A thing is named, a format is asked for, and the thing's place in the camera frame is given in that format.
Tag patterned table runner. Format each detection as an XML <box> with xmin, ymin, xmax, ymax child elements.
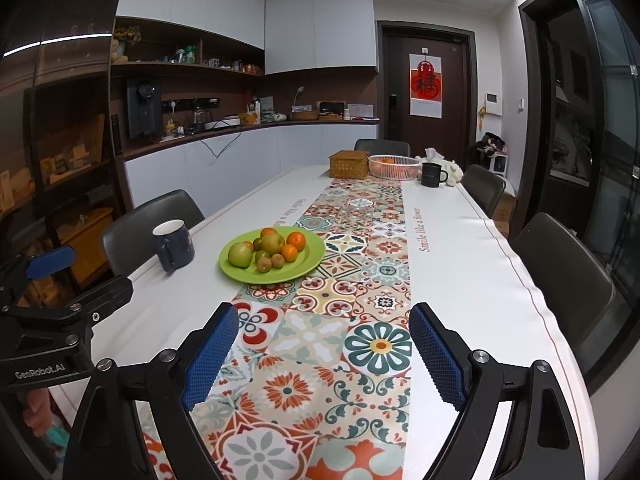
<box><xmin>140</xmin><ymin>177</ymin><xmax>413</xmax><ymax>480</ymax></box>

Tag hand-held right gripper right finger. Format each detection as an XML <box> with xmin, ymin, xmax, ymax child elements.
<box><xmin>409</xmin><ymin>302</ymin><xmax>586</xmax><ymax>480</ymax></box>

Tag white wire basket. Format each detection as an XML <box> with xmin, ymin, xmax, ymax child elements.
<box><xmin>368</xmin><ymin>154</ymin><xmax>422</xmax><ymax>181</ymax></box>

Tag white upper cabinet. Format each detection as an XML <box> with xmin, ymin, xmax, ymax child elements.
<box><xmin>116</xmin><ymin>0</ymin><xmax>377</xmax><ymax>76</ymax></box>

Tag white plush toy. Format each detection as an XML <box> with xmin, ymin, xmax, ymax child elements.
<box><xmin>440</xmin><ymin>159</ymin><xmax>466</xmax><ymax>188</ymax></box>

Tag large pale green round fruit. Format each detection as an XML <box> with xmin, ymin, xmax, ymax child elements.
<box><xmin>228</xmin><ymin>241</ymin><xmax>254</xmax><ymax>268</ymax></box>

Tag black mug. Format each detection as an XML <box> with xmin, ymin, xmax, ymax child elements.
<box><xmin>420</xmin><ymin>162</ymin><xmax>449</xmax><ymax>188</ymax></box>

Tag black water dispenser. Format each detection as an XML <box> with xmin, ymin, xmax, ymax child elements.
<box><xmin>125</xmin><ymin>78</ymin><xmax>163</xmax><ymax>139</ymax></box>

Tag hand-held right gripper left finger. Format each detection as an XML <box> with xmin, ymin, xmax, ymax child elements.
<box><xmin>62</xmin><ymin>304</ymin><xmax>239</xmax><ymax>480</ymax></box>

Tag black cable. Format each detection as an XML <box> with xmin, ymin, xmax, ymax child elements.
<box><xmin>200</xmin><ymin>132</ymin><xmax>241</xmax><ymax>159</ymax></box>

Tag grey chair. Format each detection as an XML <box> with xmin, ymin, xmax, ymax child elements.
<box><xmin>101</xmin><ymin>189</ymin><xmax>206</xmax><ymax>277</ymax></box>
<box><xmin>354</xmin><ymin>138</ymin><xmax>411</xmax><ymax>157</ymax></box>
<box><xmin>511</xmin><ymin>212</ymin><xmax>616</xmax><ymax>363</ymax></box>
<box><xmin>460</xmin><ymin>164</ymin><xmax>507</xmax><ymax>218</ymax></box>

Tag glass sliding door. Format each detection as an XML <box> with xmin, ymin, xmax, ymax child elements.
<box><xmin>577</xmin><ymin>0</ymin><xmax>640</xmax><ymax>281</ymax></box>

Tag dark brown door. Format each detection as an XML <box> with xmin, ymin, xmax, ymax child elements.
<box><xmin>376</xmin><ymin>21</ymin><xmax>475</xmax><ymax>161</ymax></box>

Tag dark bags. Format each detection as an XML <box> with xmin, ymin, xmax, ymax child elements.
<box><xmin>472</xmin><ymin>131</ymin><xmax>507</xmax><ymax>157</ymax></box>

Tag brown wall shelf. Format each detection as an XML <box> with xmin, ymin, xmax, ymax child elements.
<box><xmin>111</xmin><ymin>16</ymin><xmax>266</xmax><ymax>79</ymax></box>

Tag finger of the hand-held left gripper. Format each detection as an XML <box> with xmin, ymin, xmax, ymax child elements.
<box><xmin>0</xmin><ymin>276</ymin><xmax>134</xmax><ymax>346</ymax></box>
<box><xmin>0</xmin><ymin>246</ymin><xmax>76</xmax><ymax>306</ymax></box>

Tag green plate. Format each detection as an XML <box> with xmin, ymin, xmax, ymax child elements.
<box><xmin>218</xmin><ymin>226</ymin><xmax>326</xmax><ymax>284</ymax></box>

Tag red wall calendar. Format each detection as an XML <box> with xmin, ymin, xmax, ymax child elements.
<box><xmin>409</xmin><ymin>53</ymin><xmax>443</xmax><ymax>119</ymax></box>

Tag white lower cabinet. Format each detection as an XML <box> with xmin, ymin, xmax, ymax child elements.
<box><xmin>122</xmin><ymin>122</ymin><xmax>381</xmax><ymax>211</ymax></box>

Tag glass display cabinet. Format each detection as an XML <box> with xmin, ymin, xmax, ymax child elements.
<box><xmin>0</xmin><ymin>35</ymin><xmax>117</xmax><ymax>291</ymax></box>

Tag black power strip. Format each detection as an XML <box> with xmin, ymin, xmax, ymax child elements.
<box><xmin>162</xmin><ymin>97</ymin><xmax>221</xmax><ymax>110</ymax></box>

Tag wicker box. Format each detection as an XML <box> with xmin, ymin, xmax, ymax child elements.
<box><xmin>328</xmin><ymin>150</ymin><xmax>371</xmax><ymax>179</ymax></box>

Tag dark blue mug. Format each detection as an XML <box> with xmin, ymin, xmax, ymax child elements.
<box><xmin>152</xmin><ymin>219</ymin><xmax>196</xmax><ymax>273</ymax></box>

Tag white cabinet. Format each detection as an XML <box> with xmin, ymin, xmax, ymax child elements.
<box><xmin>122</xmin><ymin>122</ymin><xmax>381</xmax><ymax>211</ymax></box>
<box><xmin>116</xmin><ymin>0</ymin><xmax>377</xmax><ymax>76</ymax></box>

